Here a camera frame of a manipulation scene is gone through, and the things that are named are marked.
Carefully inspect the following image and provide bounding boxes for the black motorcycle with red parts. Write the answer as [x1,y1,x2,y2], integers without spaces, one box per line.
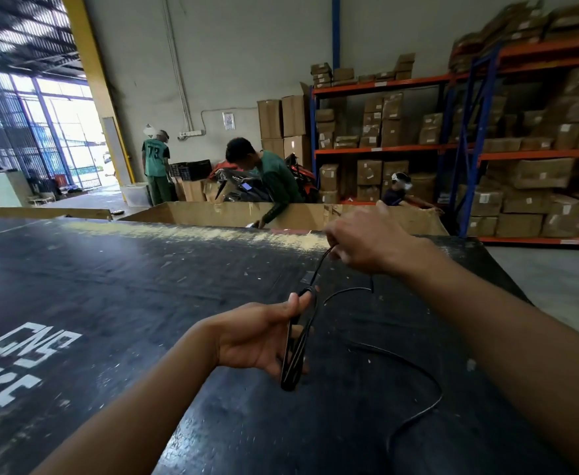
[208,152,320,205]

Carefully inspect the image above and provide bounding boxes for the white cabinet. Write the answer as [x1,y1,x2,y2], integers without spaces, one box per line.
[0,170,34,208]

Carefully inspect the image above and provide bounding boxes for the blue metal gate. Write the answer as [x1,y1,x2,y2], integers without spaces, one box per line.
[0,69,105,193]

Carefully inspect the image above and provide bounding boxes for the person's left forearm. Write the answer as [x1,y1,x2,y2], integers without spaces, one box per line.
[29,321,219,475]

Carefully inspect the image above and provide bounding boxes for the narrow blue orange shelf rack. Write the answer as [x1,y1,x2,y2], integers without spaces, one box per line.
[308,73,473,206]

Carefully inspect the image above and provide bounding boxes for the shelves of cardboard boxes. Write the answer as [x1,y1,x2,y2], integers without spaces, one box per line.
[450,0,579,239]

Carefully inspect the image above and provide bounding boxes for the white plastic tub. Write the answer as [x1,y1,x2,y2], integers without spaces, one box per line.
[120,181,153,208]

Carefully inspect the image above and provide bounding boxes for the cardboard boxes on narrow rack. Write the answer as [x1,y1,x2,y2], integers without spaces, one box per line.
[310,52,446,203]

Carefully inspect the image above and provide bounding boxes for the yellow door post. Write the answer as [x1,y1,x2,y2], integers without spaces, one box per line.
[60,0,137,186]

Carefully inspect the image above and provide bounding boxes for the white flat panel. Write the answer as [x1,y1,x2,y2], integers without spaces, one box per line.
[102,117,134,186]

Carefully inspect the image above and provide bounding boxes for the person's right forearm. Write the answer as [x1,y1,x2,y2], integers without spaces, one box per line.
[407,239,579,475]

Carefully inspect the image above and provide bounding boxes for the flat wooden board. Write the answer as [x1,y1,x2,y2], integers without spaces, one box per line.
[0,206,114,221]

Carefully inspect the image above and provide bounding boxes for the stack of tall cardboard boxes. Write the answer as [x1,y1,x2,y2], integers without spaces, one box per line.
[257,82,315,166]

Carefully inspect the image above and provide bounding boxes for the large cardboard bin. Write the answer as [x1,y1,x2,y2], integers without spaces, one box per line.
[120,200,450,237]

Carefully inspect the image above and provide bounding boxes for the grey conduit pipe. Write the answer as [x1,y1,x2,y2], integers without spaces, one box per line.
[159,0,194,133]

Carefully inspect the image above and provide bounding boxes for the open cardboard boxes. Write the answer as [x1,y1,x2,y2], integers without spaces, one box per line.
[173,176,231,203]

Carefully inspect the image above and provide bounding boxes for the blue steel pillar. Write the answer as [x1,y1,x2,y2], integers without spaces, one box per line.
[331,0,342,71]

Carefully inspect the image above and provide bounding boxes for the person's right hand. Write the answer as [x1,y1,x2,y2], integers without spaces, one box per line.
[324,200,438,278]

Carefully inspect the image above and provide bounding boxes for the black cable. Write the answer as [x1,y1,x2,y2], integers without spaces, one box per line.
[279,244,444,475]

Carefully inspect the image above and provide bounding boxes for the person's left hand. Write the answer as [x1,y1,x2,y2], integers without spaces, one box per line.
[209,290,315,384]

